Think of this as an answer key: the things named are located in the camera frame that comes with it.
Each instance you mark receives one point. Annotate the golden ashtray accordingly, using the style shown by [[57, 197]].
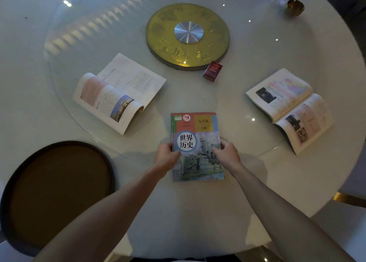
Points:
[[294, 7]]

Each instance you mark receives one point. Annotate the person's right thumb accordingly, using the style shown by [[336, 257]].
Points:
[[217, 152]]

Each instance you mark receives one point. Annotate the white chair with gold trim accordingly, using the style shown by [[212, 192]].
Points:
[[340, 224]]

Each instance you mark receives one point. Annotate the person's left thumb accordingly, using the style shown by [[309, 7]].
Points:
[[175, 154]]

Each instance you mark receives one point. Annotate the round golden turntable base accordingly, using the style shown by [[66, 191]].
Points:
[[188, 36]]

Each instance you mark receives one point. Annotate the open textbook with map page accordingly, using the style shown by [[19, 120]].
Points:
[[291, 107]]

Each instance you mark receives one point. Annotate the person's right forearm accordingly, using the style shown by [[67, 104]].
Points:
[[286, 216]]

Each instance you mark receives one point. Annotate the round glass turntable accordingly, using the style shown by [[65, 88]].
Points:
[[183, 79]]

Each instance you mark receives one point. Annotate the person's left hand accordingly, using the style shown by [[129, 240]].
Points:
[[165, 157]]

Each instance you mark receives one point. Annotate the person's right hand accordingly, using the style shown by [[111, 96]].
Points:
[[228, 155]]

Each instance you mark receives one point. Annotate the open textbook with curled page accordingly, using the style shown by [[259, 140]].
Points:
[[120, 91]]

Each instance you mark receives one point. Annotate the person's left forearm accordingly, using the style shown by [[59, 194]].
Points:
[[110, 213]]

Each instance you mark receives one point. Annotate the small red box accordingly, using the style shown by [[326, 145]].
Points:
[[213, 71]]

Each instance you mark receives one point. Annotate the round brown tray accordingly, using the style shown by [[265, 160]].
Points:
[[57, 193]]

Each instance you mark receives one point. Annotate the textbook with ship cover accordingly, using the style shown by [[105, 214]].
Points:
[[196, 133]]

